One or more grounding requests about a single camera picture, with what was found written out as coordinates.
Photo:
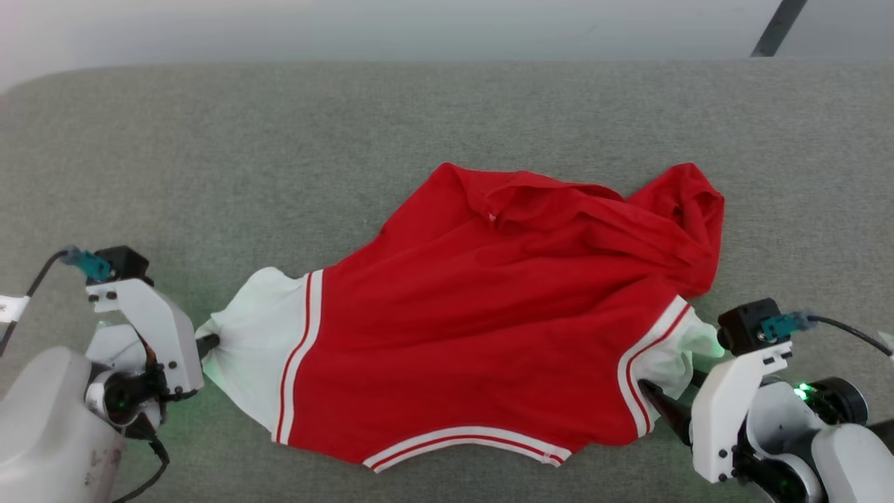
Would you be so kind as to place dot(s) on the red and white jersey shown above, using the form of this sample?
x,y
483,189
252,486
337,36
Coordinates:
x,y
489,314

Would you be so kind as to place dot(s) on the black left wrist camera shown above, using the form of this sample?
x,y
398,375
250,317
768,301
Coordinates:
x,y
126,264

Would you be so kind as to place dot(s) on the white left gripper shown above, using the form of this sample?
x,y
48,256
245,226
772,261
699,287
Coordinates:
x,y
164,335

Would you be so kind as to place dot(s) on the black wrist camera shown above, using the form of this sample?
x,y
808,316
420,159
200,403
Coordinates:
x,y
744,325
126,264

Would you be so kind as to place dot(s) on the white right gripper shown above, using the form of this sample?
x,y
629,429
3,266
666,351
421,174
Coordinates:
x,y
723,419

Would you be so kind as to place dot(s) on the dark grey slanted pole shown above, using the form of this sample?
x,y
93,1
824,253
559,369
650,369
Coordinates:
x,y
779,28

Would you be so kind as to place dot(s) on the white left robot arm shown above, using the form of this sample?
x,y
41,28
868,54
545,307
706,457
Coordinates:
x,y
42,433

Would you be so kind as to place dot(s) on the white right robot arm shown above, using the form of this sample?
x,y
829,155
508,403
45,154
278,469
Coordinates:
x,y
852,461

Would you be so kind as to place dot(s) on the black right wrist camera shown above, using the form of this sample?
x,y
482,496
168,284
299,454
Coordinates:
x,y
744,325

